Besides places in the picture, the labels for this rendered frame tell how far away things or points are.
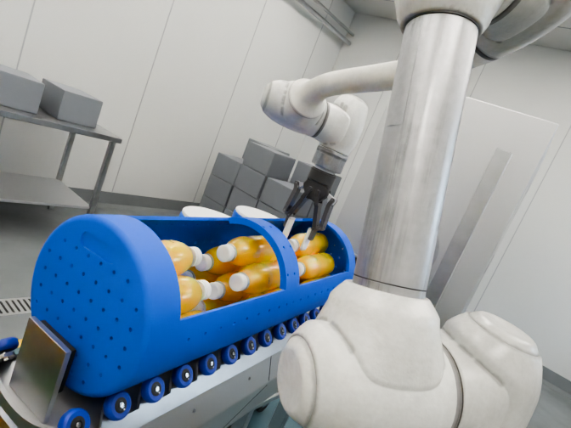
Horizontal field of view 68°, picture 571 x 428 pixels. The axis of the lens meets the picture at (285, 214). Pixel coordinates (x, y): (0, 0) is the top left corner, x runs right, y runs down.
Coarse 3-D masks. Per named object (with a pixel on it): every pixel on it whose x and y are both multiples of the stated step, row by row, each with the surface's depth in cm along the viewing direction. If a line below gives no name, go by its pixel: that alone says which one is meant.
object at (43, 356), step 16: (32, 320) 65; (32, 336) 65; (48, 336) 63; (32, 352) 65; (48, 352) 63; (64, 352) 61; (16, 368) 67; (32, 368) 65; (48, 368) 63; (64, 368) 62; (16, 384) 66; (32, 384) 65; (48, 384) 63; (64, 384) 64; (32, 400) 64; (48, 400) 63; (48, 416) 64
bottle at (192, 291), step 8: (184, 280) 76; (192, 280) 77; (184, 288) 74; (192, 288) 76; (200, 288) 78; (184, 296) 74; (192, 296) 75; (200, 296) 78; (184, 304) 74; (192, 304) 76; (184, 312) 75
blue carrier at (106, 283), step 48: (48, 240) 71; (96, 240) 66; (144, 240) 65; (192, 240) 105; (288, 240) 102; (336, 240) 138; (48, 288) 70; (96, 288) 65; (144, 288) 60; (288, 288) 96; (96, 336) 65; (144, 336) 60; (192, 336) 69; (240, 336) 87; (96, 384) 64
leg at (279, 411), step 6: (276, 408) 163; (282, 408) 161; (276, 414) 163; (282, 414) 161; (270, 420) 164; (276, 420) 162; (282, 420) 161; (270, 426) 164; (276, 426) 162; (282, 426) 164
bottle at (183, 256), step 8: (168, 240) 78; (176, 240) 80; (168, 248) 76; (176, 248) 77; (184, 248) 79; (176, 256) 76; (184, 256) 78; (192, 256) 81; (176, 264) 76; (184, 264) 78; (192, 264) 83; (176, 272) 77; (184, 272) 81
